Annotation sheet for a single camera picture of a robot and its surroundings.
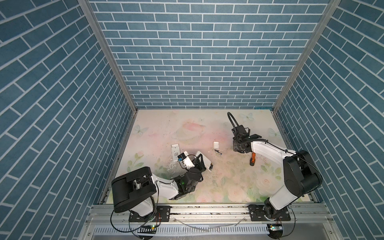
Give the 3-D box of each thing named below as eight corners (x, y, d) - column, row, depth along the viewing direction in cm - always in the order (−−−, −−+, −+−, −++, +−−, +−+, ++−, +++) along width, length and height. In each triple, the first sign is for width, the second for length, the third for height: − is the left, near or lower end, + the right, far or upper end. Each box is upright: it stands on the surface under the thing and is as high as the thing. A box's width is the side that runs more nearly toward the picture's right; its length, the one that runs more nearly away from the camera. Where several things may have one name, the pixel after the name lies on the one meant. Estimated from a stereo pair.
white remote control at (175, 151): (172, 161, 94) (172, 160, 92) (171, 145, 102) (171, 144, 100) (181, 160, 95) (181, 159, 93) (179, 144, 102) (179, 142, 101)
